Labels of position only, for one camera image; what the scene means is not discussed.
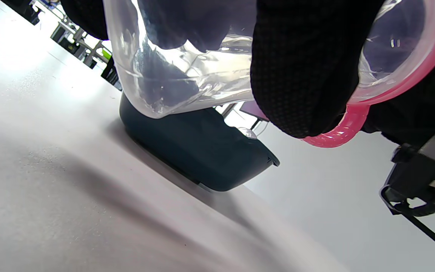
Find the person's left hand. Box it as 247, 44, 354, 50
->
61, 0, 386, 138

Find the person's right hand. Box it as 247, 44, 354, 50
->
361, 47, 435, 146

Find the clear dome bottle cap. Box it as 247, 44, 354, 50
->
238, 127, 259, 140

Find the clear plastic baby bottle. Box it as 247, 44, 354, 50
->
102, 0, 435, 148

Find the small framed picture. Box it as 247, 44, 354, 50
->
239, 100, 270, 122

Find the teal plastic basin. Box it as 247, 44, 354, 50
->
119, 93, 280, 192

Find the thin black cable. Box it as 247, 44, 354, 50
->
401, 210, 435, 263

